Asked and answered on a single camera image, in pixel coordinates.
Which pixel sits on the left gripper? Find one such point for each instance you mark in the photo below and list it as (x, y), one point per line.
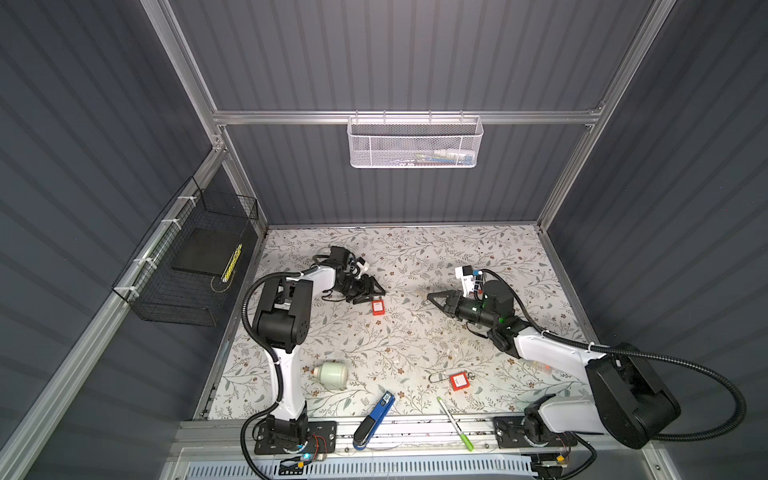
(366, 289)

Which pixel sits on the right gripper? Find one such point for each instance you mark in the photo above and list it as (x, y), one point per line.
(452, 295)

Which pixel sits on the red padlock with keys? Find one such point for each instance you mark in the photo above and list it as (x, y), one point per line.
(457, 381)

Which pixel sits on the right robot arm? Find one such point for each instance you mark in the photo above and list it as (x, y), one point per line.
(626, 399)

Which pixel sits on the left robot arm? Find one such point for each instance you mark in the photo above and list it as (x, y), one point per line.
(276, 314)

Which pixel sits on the pale green jar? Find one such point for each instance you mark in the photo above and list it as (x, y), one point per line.
(332, 375)

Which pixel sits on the colourful marker pack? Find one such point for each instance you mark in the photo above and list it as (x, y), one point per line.
(543, 367)

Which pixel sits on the blue black utility knife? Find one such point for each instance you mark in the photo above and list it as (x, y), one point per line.
(367, 428)

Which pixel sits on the yellow green tool in basket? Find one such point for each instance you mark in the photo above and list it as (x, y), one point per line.
(231, 264)

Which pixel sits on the black box in basket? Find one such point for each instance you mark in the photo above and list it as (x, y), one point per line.
(205, 252)

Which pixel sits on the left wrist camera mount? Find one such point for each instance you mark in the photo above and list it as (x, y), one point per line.
(360, 266)

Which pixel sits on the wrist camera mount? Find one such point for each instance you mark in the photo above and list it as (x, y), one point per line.
(360, 266)
(472, 281)

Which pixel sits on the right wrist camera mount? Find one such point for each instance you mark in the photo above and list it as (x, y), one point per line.
(472, 281)

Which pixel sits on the green handled screwdriver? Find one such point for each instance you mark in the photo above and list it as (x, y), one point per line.
(463, 437)

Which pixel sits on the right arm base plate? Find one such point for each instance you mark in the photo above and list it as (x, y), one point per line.
(523, 431)

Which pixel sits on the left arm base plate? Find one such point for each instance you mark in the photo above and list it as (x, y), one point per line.
(274, 436)

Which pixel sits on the white wire basket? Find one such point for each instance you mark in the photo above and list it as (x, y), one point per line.
(414, 142)

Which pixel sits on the black wire basket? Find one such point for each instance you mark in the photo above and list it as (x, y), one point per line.
(156, 292)

